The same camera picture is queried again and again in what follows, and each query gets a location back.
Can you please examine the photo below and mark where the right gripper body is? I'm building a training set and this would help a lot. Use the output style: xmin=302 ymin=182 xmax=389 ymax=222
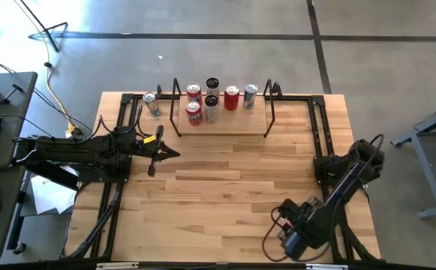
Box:
xmin=277 ymin=196 xmax=326 ymax=232

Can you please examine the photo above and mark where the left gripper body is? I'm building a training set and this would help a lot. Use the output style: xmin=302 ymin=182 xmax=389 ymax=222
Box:
xmin=142 ymin=125 xmax=165 ymax=177

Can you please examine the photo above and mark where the red Fanta soda can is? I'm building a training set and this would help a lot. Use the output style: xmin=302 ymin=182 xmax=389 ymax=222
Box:
xmin=185 ymin=82 xmax=203 ymax=104
xmin=185 ymin=100 xmax=204 ymax=127

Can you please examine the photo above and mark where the blue silver energy drink can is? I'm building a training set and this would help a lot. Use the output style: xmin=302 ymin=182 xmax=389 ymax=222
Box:
xmin=143 ymin=91 xmax=162 ymax=118
xmin=242 ymin=82 xmax=259 ymax=110

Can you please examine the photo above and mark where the tall white Celsius can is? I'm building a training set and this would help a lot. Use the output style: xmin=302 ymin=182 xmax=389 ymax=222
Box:
xmin=203 ymin=94 xmax=221 ymax=125
xmin=205 ymin=76 xmax=221 ymax=98

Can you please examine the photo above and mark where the white mounting plate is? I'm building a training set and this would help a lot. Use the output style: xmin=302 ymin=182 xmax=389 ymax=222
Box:
xmin=95 ymin=262 xmax=140 ymax=270
xmin=305 ymin=263 xmax=349 ymax=270

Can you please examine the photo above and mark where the black desk support beam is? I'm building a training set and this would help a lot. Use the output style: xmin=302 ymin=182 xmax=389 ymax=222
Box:
xmin=11 ymin=145 xmax=80 ymax=191

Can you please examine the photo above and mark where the white paper sheet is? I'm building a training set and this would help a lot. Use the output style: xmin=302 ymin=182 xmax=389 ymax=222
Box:
xmin=29 ymin=174 xmax=77 ymax=215

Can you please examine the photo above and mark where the workbench with blue-grey legs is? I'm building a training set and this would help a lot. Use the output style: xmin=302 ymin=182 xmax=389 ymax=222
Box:
xmin=389 ymin=97 xmax=436 ymax=220

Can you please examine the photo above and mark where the grey desk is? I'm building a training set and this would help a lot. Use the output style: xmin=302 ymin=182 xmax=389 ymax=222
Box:
xmin=0 ymin=164 xmax=27 ymax=263
xmin=0 ymin=70 xmax=38 ymax=170

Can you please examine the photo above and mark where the black tripod stand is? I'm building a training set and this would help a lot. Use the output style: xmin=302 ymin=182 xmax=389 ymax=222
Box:
xmin=17 ymin=0 xmax=69 ymax=53

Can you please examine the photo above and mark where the black wire shelf leg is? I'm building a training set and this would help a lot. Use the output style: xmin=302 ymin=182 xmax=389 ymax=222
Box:
xmin=263 ymin=78 xmax=283 ymax=139
xmin=169 ymin=77 xmax=183 ymax=138

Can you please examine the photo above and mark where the black looped gripper cable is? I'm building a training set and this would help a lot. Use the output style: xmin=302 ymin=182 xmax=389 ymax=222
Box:
xmin=89 ymin=104 xmax=146 ymax=138
xmin=261 ymin=205 xmax=338 ymax=263

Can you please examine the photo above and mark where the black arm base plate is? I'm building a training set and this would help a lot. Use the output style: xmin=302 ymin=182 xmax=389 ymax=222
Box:
xmin=313 ymin=155 xmax=368 ymax=188
xmin=75 ymin=164 xmax=132 ymax=185

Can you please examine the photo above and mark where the black aluminium rig frame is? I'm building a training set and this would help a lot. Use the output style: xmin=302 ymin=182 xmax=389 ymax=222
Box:
xmin=62 ymin=81 xmax=382 ymax=263

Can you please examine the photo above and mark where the yellow power cable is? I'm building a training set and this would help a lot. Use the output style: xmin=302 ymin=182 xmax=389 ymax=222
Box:
xmin=13 ymin=0 xmax=79 ymax=139

